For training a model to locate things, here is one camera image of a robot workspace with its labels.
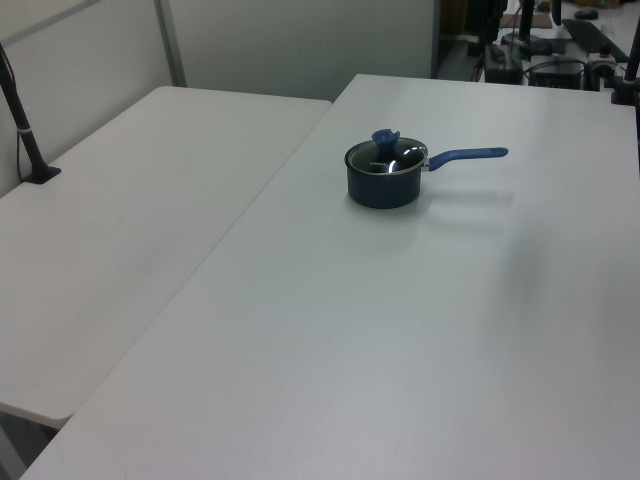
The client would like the glass lid with blue knob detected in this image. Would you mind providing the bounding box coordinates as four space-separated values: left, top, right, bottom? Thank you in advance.
348 128 430 178

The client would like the black box with green light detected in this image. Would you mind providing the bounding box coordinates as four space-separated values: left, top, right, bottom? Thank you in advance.
481 43 525 84

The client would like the black monitor stand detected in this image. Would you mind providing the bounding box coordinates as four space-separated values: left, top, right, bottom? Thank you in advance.
499 0 554 57

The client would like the black electronics box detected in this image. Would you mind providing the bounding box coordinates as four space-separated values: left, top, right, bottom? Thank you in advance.
528 59 587 90

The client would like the white emergency stop button box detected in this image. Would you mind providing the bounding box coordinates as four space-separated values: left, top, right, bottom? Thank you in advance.
588 43 620 79

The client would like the black computer keyboard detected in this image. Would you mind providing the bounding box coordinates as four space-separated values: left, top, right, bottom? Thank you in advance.
561 18 630 64

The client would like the dark blue saucepan, blue handle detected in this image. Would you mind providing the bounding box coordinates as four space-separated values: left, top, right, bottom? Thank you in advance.
343 141 510 210

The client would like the grey partition frame post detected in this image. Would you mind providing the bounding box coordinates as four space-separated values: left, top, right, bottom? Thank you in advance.
153 0 188 89

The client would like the black camera pole with clamp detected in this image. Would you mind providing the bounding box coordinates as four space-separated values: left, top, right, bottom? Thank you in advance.
0 41 63 187
610 0 640 107

